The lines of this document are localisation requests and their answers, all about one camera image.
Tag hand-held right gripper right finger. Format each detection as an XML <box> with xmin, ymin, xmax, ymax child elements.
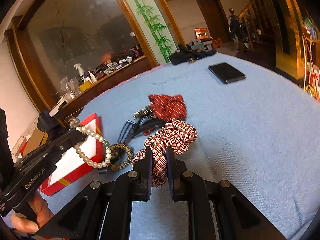
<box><xmin>166</xmin><ymin>146</ymin><xmax>288</xmax><ymax>240</ymax></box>

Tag pile of counter clutter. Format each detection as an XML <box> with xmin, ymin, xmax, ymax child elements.
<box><xmin>92</xmin><ymin>44</ymin><xmax>146</xmax><ymax>78</ymax></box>

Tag dark hanging jacket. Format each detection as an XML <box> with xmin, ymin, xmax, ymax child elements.
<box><xmin>228</xmin><ymin>8</ymin><xmax>247</xmax><ymax>42</ymax></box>

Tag red plaid scrunchie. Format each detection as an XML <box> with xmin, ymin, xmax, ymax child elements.
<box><xmin>132</xmin><ymin>119</ymin><xmax>198</xmax><ymax>187</ymax></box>

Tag dark patterned hair claw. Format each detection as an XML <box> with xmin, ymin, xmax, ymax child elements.
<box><xmin>132</xmin><ymin>117</ymin><xmax>167</xmax><ymax>138</ymax></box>

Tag glass pitcher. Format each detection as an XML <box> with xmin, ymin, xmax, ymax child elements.
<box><xmin>65</xmin><ymin>77</ymin><xmax>81</xmax><ymax>98</ymax></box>

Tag brown cardboard sheet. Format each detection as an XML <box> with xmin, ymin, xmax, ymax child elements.
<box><xmin>23</xmin><ymin>127</ymin><xmax>48</xmax><ymax>156</ymax></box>

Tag wooden staircase railing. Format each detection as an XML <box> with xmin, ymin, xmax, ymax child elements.
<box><xmin>237</xmin><ymin>0</ymin><xmax>276</xmax><ymax>53</ymax></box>

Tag brown wooden door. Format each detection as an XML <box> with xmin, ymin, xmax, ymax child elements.
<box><xmin>194</xmin><ymin>0</ymin><xmax>232</xmax><ymax>43</ymax></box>

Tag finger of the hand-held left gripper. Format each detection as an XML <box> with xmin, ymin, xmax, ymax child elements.
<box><xmin>14</xmin><ymin>129</ymin><xmax>87</xmax><ymax>171</ymax></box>

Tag black bag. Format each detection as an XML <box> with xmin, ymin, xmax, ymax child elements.
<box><xmin>169</xmin><ymin>44</ymin><xmax>217</xmax><ymax>66</ymax></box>

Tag bamboo painted panel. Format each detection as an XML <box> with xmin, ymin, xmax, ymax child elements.
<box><xmin>120</xmin><ymin>0</ymin><xmax>176</xmax><ymax>64</ymax></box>

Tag white spray bottle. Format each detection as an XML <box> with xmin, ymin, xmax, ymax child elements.
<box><xmin>74</xmin><ymin>63</ymin><xmax>86</xmax><ymax>84</ymax></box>

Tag leopard print hair tie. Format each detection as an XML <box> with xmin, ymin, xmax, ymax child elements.
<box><xmin>107</xmin><ymin>144</ymin><xmax>134</xmax><ymax>171</ymax></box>

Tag red and white shallow box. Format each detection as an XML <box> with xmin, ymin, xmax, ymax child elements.
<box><xmin>41</xmin><ymin>113</ymin><xmax>110</xmax><ymax>196</ymax></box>

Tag white flat box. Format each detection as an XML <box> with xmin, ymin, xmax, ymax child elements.
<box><xmin>49</xmin><ymin>102</ymin><xmax>68</xmax><ymax>117</ymax></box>

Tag red polka dot bow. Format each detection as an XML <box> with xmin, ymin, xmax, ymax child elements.
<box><xmin>148</xmin><ymin>94</ymin><xmax>188</xmax><ymax>122</ymax></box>

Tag large pearl bracelet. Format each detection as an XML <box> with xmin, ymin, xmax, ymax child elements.
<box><xmin>75</xmin><ymin>126</ymin><xmax>112</xmax><ymax>169</ymax></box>

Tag black phone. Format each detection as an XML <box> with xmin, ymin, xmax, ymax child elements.
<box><xmin>208</xmin><ymin>62</ymin><xmax>247</xmax><ymax>84</ymax></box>

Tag navy paper bag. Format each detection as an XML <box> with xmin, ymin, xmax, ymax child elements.
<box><xmin>37</xmin><ymin>111</ymin><xmax>67</xmax><ymax>142</ymax></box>

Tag wooden glass display cabinet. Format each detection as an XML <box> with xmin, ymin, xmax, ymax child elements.
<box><xmin>4</xmin><ymin>0</ymin><xmax>186</xmax><ymax>128</ymax></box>

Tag rhinestone hair clip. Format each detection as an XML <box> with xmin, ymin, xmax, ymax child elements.
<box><xmin>133</xmin><ymin>106</ymin><xmax>152</xmax><ymax>119</ymax></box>

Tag stack of boxes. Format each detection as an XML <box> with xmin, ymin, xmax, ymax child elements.
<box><xmin>187</xmin><ymin>27</ymin><xmax>223</xmax><ymax>52</ymax></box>

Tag person's left hand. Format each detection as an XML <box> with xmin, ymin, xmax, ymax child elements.
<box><xmin>11</xmin><ymin>190</ymin><xmax>55</xmax><ymax>233</ymax></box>

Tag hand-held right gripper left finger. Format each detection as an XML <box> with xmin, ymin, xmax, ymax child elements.
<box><xmin>35</xmin><ymin>146</ymin><xmax>153</xmax><ymax>240</ymax></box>

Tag blue tablecloth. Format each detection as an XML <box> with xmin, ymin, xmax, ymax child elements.
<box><xmin>49</xmin><ymin>52</ymin><xmax>318</xmax><ymax>240</ymax></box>

